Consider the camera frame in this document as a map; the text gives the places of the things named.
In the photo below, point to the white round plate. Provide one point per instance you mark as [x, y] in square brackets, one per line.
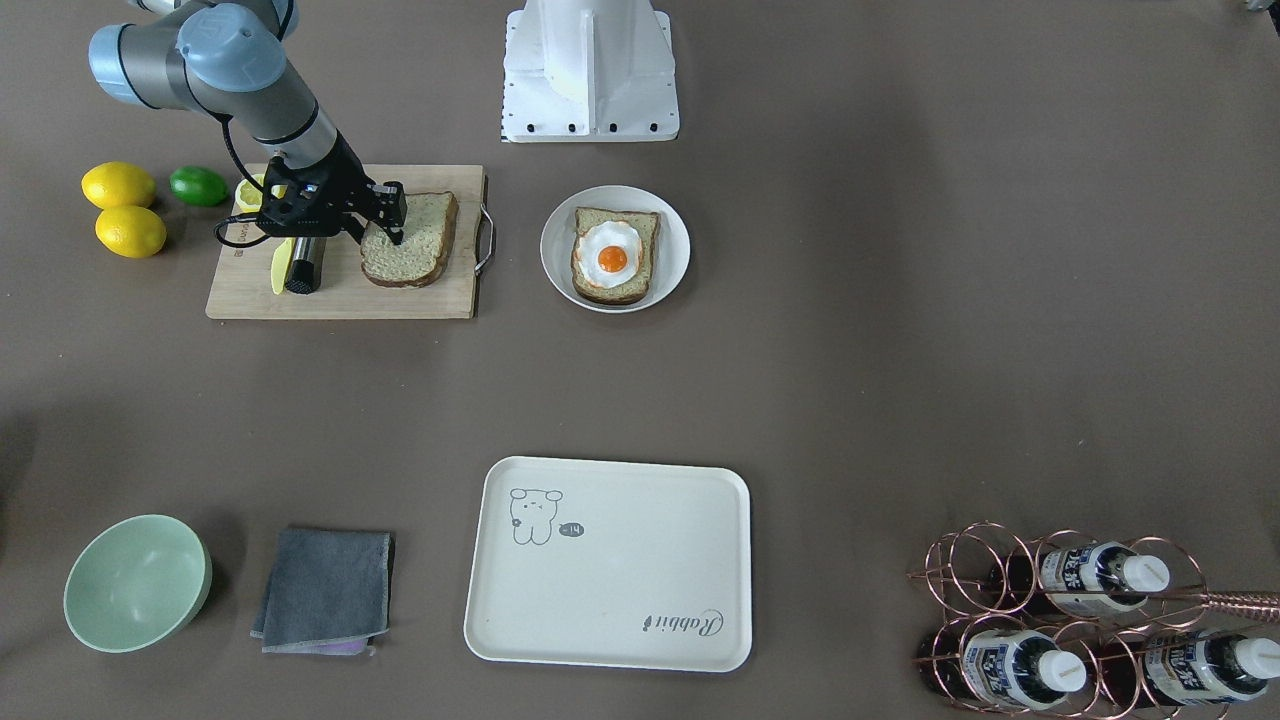
[673, 244]

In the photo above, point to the toast with fried egg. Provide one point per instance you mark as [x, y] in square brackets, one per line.
[613, 255]

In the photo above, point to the plain bread slice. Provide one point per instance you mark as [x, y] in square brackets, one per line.
[428, 240]

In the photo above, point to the bottle with white cap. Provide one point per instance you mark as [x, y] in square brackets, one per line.
[1088, 581]

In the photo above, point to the green lime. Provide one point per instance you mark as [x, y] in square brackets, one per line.
[198, 186]

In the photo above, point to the green bowl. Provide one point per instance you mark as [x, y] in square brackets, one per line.
[138, 582]

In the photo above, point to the grey folded cloth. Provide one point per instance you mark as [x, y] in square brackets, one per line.
[328, 592]

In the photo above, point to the bamboo cutting board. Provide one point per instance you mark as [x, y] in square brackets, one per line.
[241, 288]

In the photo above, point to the yellow lemon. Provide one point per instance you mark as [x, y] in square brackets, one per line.
[131, 232]
[115, 184]

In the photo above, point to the white rabbit tray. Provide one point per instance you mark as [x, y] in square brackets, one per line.
[612, 564]

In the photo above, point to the copper wire bottle rack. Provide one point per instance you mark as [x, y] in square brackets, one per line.
[968, 574]

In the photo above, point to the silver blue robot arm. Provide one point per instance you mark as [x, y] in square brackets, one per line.
[226, 60]

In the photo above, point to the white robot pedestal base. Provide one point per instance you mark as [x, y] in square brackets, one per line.
[589, 71]

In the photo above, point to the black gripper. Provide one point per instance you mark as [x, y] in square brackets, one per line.
[343, 177]

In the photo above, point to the lemon half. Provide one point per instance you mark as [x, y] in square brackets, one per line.
[248, 194]

